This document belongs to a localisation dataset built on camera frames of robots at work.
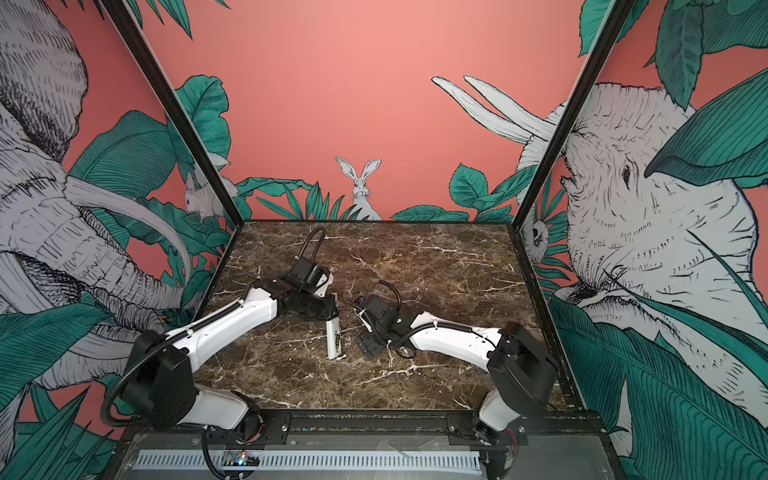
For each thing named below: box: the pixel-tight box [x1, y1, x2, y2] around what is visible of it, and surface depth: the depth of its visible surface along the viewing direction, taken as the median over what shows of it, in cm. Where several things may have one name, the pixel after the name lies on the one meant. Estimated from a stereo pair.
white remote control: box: [326, 316, 342, 360], surface depth 83 cm
